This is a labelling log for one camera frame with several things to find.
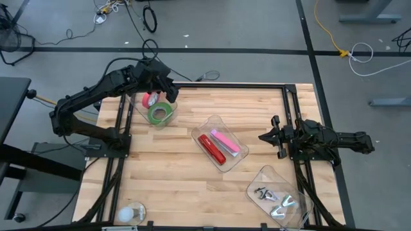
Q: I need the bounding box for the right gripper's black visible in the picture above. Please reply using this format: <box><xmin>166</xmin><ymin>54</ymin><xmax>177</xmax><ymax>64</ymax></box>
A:
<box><xmin>258</xmin><ymin>114</ymin><xmax>299</xmax><ymax>160</ymax></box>

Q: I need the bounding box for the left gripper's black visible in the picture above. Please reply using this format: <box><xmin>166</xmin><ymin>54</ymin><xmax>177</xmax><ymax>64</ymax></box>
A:
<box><xmin>134</xmin><ymin>58</ymin><xmax>180</xmax><ymax>104</ymax></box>

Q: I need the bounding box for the pink tape roll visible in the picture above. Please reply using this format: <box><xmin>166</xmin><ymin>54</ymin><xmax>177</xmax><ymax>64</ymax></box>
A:
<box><xmin>141</xmin><ymin>91</ymin><xmax>161</xmax><ymax>110</ymax></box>

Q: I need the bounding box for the green tape roll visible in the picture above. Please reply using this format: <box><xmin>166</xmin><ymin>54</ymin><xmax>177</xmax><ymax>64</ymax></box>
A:
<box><xmin>148</xmin><ymin>114</ymin><xmax>173</xmax><ymax>126</ymax></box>
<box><xmin>147</xmin><ymin>101</ymin><xmax>174</xmax><ymax>123</ymax></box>

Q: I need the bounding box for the pink stapler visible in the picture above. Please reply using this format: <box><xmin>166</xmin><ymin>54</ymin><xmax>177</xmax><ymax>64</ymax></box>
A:
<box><xmin>209</xmin><ymin>128</ymin><xmax>241</xmax><ymax>158</ymax></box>

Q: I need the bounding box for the red stapler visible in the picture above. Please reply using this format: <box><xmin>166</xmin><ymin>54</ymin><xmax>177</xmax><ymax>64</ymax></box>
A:
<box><xmin>197</xmin><ymin>133</ymin><xmax>227</xmax><ymax>166</ymax></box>

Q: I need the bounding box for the teal staple remover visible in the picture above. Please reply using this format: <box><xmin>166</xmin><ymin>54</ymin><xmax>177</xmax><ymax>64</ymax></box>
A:
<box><xmin>281</xmin><ymin>194</ymin><xmax>298</xmax><ymax>209</ymax></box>

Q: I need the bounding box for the blue staple remover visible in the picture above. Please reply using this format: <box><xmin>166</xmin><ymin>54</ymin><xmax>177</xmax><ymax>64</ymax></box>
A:
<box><xmin>268</xmin><ymin>205</ymin><xmax>287</xmax><ymax>221</ymax></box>

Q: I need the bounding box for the clear plastic bin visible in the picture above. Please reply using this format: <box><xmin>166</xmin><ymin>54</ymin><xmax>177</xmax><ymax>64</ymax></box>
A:
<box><xmin>129</xmin><ymin>90</ymin><xmax>179</xmax><ymax>132</ymax></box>
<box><xmin>245</xmin><ymin>164</ymin><xmax>315</xmax><ymax>231</ymax></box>
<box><xmin>191</xmin><ymin>114</ymin><xmax>250</xmax><ymax>174</ymax></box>

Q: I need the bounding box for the white power strip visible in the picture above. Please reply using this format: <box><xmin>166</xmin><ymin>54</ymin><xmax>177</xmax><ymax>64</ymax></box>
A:
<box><xmin>92</xmin><ymin>0</ymin><xmax>128</xmax><ymax>26</ymax></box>

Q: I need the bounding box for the grey desk foot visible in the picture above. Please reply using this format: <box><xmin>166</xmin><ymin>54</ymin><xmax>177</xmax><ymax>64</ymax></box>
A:
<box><xmin>368</xmin><ymin>97</ymin><xmax>411</xmax><ymax>108</ymax></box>
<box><xmin>338</xmin><ymin>0</ymin><xmax>403</xmax><ymax>24</ymax></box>

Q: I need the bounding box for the white bulb table lamp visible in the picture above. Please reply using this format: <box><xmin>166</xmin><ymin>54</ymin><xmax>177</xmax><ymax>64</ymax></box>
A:
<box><xmin>117</xmin><ymin>201</ymin><xmax>147</xmax><ymax>227</ymax></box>

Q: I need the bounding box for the black desk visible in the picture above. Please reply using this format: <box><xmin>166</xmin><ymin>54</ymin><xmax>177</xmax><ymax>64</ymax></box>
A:
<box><xmin>0</xmin><ymin>76</ymin><xmax>83</xmax><ymax>222</ymax></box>

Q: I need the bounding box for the black mesh fan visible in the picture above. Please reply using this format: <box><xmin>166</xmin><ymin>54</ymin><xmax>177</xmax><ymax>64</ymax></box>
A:
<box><xmin>0</xmin><ymin>3</ymin><xmax>37</xmax><ymax>67</ymax></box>

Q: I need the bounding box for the black coiled cable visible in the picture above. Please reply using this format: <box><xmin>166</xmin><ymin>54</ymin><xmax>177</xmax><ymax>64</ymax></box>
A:
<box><xmin>142</xmin><ymin>4</ymin><xmax>159</xmax><ymax>34</ymax></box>

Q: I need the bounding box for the yellow floor cable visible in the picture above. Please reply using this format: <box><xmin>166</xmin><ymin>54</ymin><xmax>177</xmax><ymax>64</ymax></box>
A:
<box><xmin>313</xmin><ymin>0</ymin><xmax>350</xmax><ymax>58</ymax></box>

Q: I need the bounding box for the white floor cable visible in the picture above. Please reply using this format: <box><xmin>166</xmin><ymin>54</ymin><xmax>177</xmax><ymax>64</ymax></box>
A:
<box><xmin>348</xmin><ymin>42</ymin><xmax>411</xmax><ymax>78</ymax></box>

